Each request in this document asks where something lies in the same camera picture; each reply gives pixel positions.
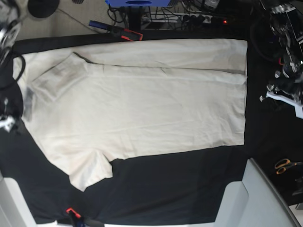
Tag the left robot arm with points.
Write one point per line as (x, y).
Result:
(286, 22)

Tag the blue box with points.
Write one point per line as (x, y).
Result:
(137, 3)

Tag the black orange clamp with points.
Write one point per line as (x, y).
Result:
(78, 220)
(117, 31)

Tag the black camera pole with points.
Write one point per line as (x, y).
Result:
(134, 15)

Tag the orange handled scissors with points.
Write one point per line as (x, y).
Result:
(285, 164)

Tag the black orange clamp top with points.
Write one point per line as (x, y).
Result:
(117, 31)

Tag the cream white T-shirt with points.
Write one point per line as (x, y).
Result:
(87, 106)

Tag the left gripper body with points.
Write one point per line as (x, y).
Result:
(287, 90)

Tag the black table cloth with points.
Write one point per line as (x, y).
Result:
(182, 188)

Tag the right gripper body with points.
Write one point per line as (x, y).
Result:
(10, 116)

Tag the grey white chair left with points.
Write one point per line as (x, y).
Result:
(14, 211)

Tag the white power strip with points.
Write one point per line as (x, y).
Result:
(175, 18)

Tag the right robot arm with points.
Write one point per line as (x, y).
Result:
(10, 25)

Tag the black round stand base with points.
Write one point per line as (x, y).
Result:
(42, 8)

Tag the black orange clamp bottom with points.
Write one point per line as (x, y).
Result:
(78, 220)

